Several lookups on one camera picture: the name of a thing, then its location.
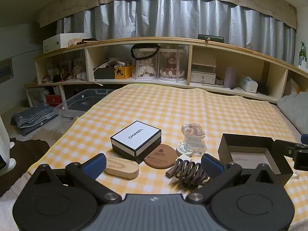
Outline lilac cup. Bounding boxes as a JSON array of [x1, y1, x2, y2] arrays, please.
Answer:
[[224, 67, 237, 88]]

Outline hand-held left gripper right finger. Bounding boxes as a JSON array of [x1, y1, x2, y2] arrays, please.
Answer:
[[186, 153, 277, 204]]

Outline yellow checked cloth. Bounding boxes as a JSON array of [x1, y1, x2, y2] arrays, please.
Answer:
[[28, 84, 308, 198]]

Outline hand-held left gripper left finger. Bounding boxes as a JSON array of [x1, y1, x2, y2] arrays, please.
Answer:
[[30, 153, 122, 204]]

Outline brown rug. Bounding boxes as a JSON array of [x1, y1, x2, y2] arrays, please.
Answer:
[[0, 137, 51, 198]]

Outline small white drawer box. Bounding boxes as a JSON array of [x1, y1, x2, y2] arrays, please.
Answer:
[[191, 64, 216, 85]]

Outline round cork coaster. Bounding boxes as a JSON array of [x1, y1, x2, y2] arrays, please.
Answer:
[[144, 144, 177, 169]]

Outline white cardboard box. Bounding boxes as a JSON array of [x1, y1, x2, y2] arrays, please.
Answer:
[[43, 33, 85, 54]]

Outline red box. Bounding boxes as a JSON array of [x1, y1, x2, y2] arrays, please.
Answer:
[[46, 95, 62, 106]]

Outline folded grey blanket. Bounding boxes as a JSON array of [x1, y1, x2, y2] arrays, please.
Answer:
[[11, 104, 58, 136]]

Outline group of small figurines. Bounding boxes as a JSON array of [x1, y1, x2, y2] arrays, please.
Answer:
[[43, 60, 87, 83]]

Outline doll case with black handle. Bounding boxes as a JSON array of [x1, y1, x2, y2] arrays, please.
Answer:
[[130, 44, 160, 81]]

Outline large black box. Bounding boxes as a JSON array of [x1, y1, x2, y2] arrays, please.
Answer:
[[218, 133, 294, 187]]

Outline dark green case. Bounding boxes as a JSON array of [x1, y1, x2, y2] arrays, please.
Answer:
[[198, 34, 224, 43]]

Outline white lidded black gift box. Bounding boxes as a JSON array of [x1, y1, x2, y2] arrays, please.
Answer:
[[110, 121, 162, 164]]

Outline clear storage bin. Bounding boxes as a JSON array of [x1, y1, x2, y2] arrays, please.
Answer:
[[54, 89, 115, 119]]

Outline white tissue box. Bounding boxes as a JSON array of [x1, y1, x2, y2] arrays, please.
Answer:
[[238, 75, 258, 93]]

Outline dark storage box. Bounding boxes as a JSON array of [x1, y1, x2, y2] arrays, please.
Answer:
[[93, 66, 116, 80]]

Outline long wooden shelf unit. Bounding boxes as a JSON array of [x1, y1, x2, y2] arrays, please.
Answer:
[[24, 37, 308, 104]]

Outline yellow printed box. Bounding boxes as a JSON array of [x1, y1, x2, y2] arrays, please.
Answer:
[[114, 65, 133, 80]]

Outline white wall panel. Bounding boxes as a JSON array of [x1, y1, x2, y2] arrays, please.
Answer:
[[0, 58, 13, 85]]

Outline green glass bottle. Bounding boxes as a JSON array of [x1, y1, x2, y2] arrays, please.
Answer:
[[298, 42, 307, 67]]

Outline grey curtain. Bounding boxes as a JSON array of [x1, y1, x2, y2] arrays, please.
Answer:
[[56, 0, 296, 64]]

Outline brown charger cable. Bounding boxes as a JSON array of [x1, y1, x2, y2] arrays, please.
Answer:
[[166, 155, 210, 189]]

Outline oval wooden block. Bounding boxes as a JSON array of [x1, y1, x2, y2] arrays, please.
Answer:
[[104, 156, 139, 180]]

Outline grey pillow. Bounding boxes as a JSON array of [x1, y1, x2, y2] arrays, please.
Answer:
[[277, 93, 308, 135]]

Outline doll in clear case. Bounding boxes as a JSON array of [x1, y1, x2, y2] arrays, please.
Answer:
[[157, 49, 188, 82]]

